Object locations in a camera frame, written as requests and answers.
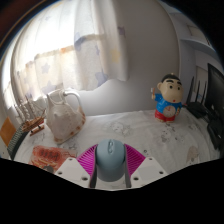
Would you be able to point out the black monitor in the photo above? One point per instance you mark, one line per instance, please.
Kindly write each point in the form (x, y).
(216, 93)

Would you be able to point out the wooden model sailing ship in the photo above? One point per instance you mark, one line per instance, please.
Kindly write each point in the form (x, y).
(31, 121)

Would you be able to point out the black router with antennas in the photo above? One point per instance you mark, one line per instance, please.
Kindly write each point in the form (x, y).
(196, 108)

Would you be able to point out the light blue computer mouse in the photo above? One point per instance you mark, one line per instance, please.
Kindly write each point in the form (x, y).
(110, 160)

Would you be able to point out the white printed tablecloth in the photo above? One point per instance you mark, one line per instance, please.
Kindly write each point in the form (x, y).
(143, 133)

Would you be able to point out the white wall shelf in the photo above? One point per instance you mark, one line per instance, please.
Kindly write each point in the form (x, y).
(196, 43)

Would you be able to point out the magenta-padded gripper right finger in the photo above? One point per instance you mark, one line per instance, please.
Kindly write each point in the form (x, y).
(145, 168)

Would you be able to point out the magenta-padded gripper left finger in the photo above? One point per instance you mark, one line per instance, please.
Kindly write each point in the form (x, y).
(71, 168)

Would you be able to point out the white ceramic pitcher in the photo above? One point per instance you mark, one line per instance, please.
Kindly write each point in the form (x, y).
(65, 120)

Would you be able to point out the cartoon boy figure clock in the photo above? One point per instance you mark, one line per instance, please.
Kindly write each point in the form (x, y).
(170, 98)

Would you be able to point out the sheer star-print curtain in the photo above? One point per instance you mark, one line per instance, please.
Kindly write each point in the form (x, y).
(66, 46)

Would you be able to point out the orange wooden chair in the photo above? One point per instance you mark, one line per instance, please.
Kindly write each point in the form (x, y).
(6, 130)

